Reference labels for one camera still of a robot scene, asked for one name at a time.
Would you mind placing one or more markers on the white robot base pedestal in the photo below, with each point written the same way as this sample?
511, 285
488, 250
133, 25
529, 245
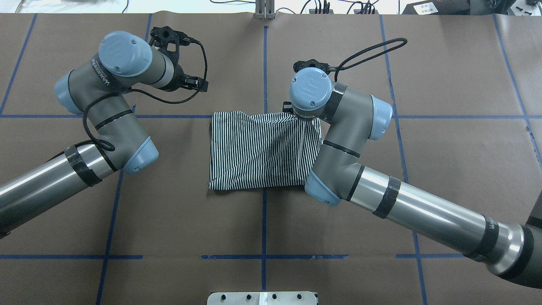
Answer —
263, 298

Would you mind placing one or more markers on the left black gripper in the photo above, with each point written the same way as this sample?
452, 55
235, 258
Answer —
179, 80

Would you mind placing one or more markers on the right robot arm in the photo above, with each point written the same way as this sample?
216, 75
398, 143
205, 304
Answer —
510, 251

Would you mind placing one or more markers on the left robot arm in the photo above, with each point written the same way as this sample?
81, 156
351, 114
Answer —
116, 140

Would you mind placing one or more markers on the navy white striped polo shirt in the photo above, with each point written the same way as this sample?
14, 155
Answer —
262, 150

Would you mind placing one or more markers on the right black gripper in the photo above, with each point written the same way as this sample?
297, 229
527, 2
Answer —
287, 106

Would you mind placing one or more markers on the aluminium frame post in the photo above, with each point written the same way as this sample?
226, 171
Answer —
265, 9

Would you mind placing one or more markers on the brown paper table cover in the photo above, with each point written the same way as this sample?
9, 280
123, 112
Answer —
467, 92

